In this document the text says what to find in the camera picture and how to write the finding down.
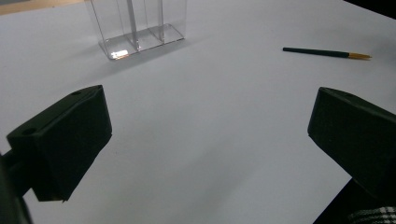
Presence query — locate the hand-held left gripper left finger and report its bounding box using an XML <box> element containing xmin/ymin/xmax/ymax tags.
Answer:
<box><xmin>6</xmin><ymin>84</ymin><xmax>113</xmax><ymax>203</ymax></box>

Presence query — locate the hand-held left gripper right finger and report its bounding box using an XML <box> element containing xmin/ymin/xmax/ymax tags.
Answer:
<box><xmin>307</xmin><ymin>86</ymin><xmax>396</xmax><ymax>201</ymax></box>

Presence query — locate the dark green gold pen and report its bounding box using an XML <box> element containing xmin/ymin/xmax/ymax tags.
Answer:
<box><xmin>282</xmin><ymin>47</ymin><xmax>373</xmax><ymax>61</ymax></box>

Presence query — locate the clear acrylic organizer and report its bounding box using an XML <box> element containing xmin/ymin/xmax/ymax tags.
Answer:
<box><xmin>83</xmin><ymin>0</ymin><xmax>188</xmax><ymax>61</ymax></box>

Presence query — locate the checkered cloth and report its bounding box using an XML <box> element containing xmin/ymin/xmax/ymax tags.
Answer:
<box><xmin>346</xmin><ymin>205</ymin><xmax>396</xmax><ymax>224</ymax></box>

